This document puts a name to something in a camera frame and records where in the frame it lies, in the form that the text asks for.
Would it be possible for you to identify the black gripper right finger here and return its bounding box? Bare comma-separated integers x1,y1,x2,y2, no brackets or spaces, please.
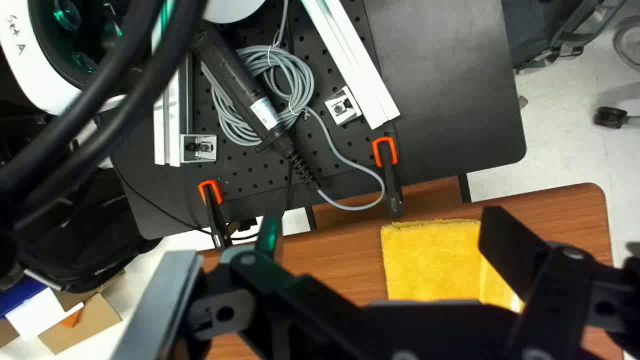
478,204,557,314

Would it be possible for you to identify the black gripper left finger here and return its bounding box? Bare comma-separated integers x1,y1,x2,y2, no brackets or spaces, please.
228,211,316,290

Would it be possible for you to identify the yellow terry towel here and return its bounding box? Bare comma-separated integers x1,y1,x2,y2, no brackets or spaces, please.
378,219,526,317

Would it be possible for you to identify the orange black clamp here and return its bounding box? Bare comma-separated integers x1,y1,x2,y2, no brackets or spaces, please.
370,134,407,217
197,178,235,251

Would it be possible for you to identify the black chair caster wheel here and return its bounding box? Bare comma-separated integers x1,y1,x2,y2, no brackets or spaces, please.
592,104,631,131

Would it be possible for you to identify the black perforated mounting board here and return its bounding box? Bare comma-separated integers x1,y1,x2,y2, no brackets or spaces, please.
111,0,529,243

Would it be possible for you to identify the black bag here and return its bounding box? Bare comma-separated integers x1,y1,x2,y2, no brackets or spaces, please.
17,167,165,294

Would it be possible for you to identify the brown cardboard piece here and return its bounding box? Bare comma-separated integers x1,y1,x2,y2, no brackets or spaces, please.
36,290,126,357

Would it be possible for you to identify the office chair base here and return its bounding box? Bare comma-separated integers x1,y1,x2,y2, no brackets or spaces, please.
501,0,640,77

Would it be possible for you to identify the white paper sheet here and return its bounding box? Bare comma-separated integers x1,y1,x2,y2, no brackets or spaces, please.
5,287,86,342

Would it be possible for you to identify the blue flat object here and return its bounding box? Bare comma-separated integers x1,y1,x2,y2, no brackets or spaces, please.
0,275,44,321

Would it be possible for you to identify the silver corner bracket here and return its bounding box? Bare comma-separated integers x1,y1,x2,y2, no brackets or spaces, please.
179,132,220,165
323,86,366,127

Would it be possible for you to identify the short aluminium extrusion rail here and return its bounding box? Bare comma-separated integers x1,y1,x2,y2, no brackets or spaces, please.
152,59,202,169

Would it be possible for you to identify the black cylindrical handle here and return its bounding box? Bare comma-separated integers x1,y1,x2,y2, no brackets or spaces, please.
190,30,316,185

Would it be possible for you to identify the coiled grey cable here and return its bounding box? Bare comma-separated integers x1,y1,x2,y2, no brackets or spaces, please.
199,44,391,214

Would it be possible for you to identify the thick black cable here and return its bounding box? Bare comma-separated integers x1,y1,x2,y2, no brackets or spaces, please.
0,0,176,193
0,0,211,233

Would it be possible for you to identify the long aluminium extrusion rail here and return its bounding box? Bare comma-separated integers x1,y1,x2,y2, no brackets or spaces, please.
298,0,403,132

